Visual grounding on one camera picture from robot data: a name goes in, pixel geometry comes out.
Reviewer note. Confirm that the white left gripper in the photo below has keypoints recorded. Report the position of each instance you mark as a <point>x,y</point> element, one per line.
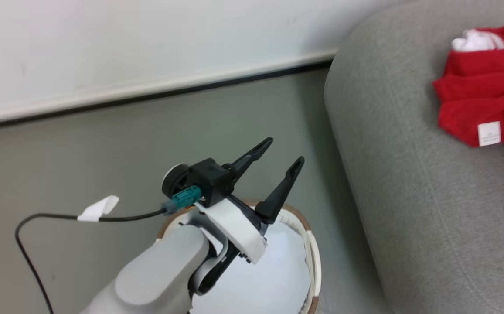
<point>234,226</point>

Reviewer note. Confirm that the red jersey with white stripes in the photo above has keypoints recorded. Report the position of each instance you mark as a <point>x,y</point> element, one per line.
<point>474,96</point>

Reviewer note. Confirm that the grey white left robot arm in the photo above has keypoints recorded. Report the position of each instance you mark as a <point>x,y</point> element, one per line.
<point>156,279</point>

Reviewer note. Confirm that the perforated round laundry basket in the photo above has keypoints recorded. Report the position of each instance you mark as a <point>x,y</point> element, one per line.
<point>314,266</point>

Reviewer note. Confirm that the grey fabric sofa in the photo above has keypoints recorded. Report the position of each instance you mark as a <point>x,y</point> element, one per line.
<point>409,174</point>

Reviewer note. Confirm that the white tape tag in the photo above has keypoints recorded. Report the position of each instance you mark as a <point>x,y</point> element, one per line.
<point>99,208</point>

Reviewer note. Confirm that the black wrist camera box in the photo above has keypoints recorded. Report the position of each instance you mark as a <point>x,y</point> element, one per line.
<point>208,176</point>

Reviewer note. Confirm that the white wall baseboard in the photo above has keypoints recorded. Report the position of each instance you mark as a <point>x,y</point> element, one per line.
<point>147,89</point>

